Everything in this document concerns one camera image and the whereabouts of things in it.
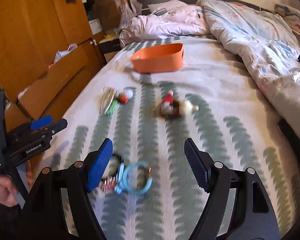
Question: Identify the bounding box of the red cherry ball hair tie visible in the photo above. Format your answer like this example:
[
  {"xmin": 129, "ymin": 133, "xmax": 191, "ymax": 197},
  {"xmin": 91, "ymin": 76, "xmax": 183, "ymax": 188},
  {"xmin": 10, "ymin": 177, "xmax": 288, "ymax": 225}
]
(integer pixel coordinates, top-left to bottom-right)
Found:
[{"xmin": 101, "ymin": 175, "xmax": 118, "ymax": 193}]

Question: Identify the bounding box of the black bead bracelet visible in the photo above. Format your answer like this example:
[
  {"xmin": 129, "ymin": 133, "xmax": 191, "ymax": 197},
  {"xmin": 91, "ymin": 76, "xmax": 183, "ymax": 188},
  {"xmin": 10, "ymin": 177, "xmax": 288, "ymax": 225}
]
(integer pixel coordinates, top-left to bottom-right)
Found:
[{"xmin": 99, "ymin": 152, "xmax": 126, "ymax": 181}]

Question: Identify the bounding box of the light blue bracelet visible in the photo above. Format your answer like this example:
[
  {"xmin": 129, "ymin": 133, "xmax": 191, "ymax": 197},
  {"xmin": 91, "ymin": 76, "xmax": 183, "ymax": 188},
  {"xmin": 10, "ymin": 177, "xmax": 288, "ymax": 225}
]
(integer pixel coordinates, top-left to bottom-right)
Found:
[{"xmin": 114, "ymin": 161, "xmax": 154, "ymax": 196}]

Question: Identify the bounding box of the clear pearl hair claw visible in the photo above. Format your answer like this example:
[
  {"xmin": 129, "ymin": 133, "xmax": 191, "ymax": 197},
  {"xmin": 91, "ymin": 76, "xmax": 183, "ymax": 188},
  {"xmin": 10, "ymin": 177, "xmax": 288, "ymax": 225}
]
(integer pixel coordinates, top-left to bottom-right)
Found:
[{"xmin": 100, "ymin": 87, "xmax": 117, "ymax": 114}]

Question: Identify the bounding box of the green hair clip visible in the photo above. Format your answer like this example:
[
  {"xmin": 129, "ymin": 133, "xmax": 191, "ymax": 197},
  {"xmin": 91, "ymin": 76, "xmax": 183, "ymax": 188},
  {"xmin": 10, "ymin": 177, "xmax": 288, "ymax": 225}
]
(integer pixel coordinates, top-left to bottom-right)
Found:
[{"xmin": 105, "ymin": 99, "xmax": 118, "ymax": 116}]

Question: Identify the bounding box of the white bunny pompom hair tie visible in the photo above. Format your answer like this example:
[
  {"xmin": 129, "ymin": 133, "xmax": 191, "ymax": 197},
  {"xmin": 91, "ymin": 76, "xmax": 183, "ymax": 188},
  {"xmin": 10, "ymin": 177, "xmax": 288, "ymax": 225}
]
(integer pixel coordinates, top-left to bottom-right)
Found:
[{"xmin": 116, "ymin": 87, "xmax": 135, "ymax": 105}]

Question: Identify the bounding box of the red santa hat clip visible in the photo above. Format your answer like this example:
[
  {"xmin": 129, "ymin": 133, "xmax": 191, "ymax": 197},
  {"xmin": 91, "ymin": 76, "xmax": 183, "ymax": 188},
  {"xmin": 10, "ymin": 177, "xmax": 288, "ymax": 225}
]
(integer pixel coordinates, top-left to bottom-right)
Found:
[{"xmin": 160, "ymin": 90, "xmax": 173, "ymax": 115}]

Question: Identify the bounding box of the cream duck hair clip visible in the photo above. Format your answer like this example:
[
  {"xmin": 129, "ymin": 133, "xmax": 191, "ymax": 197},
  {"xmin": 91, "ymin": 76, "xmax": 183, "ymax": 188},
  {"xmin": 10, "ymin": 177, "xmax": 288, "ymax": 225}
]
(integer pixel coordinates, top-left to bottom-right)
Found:
[{"xmin": 178, "ymin": 100, "xmax": 199, "ymax": 116}]

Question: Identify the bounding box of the brown spiral hair tie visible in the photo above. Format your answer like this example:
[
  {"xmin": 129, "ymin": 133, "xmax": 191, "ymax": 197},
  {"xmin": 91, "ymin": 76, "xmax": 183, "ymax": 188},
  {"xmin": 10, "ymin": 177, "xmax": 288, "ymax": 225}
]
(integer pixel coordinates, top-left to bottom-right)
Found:
[{"xmin": 156, "ymin": 97, "xmax": 183, "ymax": 120}]

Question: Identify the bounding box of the person's left hand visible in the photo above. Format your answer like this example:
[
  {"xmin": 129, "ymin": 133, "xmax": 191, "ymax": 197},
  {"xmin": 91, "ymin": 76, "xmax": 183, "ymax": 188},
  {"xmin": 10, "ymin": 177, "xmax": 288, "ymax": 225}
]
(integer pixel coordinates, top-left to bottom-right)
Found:
[{"xmin": 0, "ymin": 174, "xmax": 18, "ymax": 207}]

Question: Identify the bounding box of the open wooden drawer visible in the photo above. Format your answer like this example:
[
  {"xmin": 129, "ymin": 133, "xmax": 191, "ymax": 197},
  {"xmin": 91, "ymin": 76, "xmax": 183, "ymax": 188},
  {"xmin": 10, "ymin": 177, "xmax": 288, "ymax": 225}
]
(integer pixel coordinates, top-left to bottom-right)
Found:
[{"xmin": 18, "ymin": 47, "xmax": 87, "ymax": 120}]

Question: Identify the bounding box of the white plastic bag on drawer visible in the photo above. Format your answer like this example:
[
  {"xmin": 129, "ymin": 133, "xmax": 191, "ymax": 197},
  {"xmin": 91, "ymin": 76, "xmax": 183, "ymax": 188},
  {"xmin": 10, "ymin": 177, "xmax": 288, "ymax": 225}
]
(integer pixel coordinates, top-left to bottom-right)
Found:
[{"xmin": 48, "ymin": 43, "xmax": 78, "ymax": 69}]

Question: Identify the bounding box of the brown wooden wardrobe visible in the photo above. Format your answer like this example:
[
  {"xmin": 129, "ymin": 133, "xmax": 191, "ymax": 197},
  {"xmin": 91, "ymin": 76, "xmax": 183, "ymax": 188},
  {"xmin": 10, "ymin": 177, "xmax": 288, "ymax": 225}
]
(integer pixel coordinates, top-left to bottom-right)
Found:
[{"xmin": 0, "ymin": 0, "xmax": 106, "ymax": 131}]

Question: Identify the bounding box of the black and cream nightstand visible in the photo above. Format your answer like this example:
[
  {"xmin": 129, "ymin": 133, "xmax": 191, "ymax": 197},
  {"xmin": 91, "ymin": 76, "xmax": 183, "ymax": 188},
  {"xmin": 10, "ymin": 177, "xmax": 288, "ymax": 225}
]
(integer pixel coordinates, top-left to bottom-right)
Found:
[{"xmin": 98, "ymin": 35, "xmax": 121, "ymax": 63}]

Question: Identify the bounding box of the fern patterned bed sheet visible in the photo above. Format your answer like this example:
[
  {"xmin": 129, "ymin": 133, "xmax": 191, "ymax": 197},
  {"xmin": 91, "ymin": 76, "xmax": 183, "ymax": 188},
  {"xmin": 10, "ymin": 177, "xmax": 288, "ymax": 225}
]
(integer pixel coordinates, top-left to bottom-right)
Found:
[{"xmin": 39, "ymin": 36, "xmax": 300, "ymax": 239}]

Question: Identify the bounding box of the orange plastic basket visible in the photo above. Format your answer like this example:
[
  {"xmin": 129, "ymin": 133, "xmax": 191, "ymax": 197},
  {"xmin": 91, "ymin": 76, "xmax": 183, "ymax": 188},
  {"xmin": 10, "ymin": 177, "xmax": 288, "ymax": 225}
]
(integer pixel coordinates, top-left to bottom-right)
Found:
[{"xmin": 129, "ymin": 43, "xmax": 184, "ymax": 74}]

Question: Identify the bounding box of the clear plastic bag hanging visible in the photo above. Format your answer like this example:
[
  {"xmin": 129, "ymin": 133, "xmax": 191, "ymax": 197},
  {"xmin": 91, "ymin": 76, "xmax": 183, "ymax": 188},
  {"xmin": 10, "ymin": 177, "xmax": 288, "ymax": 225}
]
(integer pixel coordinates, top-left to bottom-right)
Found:
[{"xmin": 114, "ymin": 0, "xmax": 142, "ymax": 30}]

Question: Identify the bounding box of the dark wooden headboard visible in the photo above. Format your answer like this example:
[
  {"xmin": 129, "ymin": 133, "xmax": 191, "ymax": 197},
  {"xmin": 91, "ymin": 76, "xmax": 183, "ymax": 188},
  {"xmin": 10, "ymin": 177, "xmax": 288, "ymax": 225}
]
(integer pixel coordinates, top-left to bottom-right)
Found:
[{"xmin": 138, "ymin": 0, "xmax": 271, "ymax": 15}]

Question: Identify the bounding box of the pink crumpled blanket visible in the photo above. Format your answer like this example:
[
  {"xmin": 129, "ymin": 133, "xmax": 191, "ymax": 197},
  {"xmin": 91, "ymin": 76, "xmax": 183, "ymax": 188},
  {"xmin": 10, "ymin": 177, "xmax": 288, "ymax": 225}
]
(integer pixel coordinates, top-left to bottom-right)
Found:
[{"xmin": 119, "ymin": 5, "xmax": 211, "ymax": 48}]

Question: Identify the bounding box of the white pillow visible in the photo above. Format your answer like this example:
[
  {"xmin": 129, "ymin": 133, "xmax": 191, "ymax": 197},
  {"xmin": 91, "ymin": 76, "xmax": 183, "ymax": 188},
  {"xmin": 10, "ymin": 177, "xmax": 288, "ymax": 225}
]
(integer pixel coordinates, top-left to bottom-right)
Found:
[{"xmin": 148, "ymin": 0, "xmax": 187, "ymax": 14}]

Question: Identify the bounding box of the pale floral duvet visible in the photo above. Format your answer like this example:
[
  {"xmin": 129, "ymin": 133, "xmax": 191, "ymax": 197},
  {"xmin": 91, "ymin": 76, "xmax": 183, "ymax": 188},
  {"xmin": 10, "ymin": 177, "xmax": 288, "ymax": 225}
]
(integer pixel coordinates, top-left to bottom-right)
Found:
[{"xmin": 196, "ymin": 0, "xmax": 300, "ymax": 139}]

